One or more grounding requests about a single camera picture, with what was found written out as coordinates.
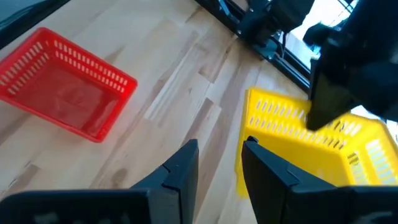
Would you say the black table frame rail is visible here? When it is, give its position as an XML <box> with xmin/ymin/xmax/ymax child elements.
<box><xmin>195</xmin><ymin>0</ymin><xmax>313</xmax><ymax>93</ymax></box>

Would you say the red slotted plastic basket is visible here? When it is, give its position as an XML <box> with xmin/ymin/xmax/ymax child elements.
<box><xmin>0</xmin><ymin>27</ymin><xmax>138</xmax><ymax>143</ymax></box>

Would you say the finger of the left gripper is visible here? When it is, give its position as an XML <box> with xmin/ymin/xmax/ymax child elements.
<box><xmin>306</xmin><ymin>58</ymin><xmax>354</xmax><ymax>131</ymax></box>

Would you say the yellow slotted plastic basket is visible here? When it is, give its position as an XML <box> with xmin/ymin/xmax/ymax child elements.
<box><xmin>235</xmin><ymin>88</ymin><xmax>398</xmax><ymax>200</ymax></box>

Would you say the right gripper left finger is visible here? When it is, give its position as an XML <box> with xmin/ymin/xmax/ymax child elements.
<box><xmin>130</xmin><ymin>139</ymin><xmax>200</xmax><ymax>224</ymax></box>

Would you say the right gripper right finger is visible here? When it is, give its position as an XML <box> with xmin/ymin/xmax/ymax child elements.
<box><xmin>241</xmin><ymin>136</ymin><xmax>356</xmax><ymax>224</ymax></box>

